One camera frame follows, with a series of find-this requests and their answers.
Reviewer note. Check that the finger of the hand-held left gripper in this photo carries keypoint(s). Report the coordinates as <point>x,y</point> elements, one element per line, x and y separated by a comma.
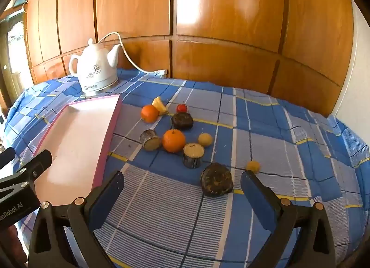
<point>5,158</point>
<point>37,163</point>

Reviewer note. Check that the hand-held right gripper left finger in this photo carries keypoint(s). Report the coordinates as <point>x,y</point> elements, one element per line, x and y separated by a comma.
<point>107,198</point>

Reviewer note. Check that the small wooden log piece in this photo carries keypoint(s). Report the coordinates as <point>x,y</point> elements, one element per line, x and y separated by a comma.
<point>150,140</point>
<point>193,155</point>

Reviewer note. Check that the yellow banana piece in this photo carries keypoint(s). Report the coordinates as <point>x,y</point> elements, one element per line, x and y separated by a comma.
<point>159,105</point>

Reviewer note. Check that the small yellow round fruit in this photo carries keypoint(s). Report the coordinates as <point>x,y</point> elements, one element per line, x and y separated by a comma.
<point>205,139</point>
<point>253,166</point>

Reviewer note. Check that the blue plaid tablecloth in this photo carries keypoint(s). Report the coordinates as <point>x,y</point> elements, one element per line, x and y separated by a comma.
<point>260,129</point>

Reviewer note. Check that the small orange tangerine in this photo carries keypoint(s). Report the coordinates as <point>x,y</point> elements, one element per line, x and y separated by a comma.
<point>149,113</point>

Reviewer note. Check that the red cherry tomato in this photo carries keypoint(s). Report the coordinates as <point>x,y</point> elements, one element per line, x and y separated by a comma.
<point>181,108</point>

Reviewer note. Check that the dark brown round fruit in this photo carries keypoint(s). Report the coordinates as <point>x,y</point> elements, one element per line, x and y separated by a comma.
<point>182,121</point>

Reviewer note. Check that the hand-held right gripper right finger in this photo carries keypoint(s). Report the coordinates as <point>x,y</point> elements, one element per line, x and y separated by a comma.
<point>257,198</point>

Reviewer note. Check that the white ceramic electric kettle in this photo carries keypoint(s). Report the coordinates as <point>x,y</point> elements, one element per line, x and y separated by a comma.
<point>92,68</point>

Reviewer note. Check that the white power plug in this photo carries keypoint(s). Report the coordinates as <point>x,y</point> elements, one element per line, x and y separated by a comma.
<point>162,73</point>

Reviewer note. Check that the dark carved wooden block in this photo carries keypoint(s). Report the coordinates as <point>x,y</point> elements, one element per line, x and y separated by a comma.
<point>216,179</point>

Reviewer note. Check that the pink tray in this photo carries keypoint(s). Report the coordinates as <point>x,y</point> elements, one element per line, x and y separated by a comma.
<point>75,140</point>

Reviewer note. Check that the large orange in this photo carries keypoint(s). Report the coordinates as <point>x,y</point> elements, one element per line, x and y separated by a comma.
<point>173,140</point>

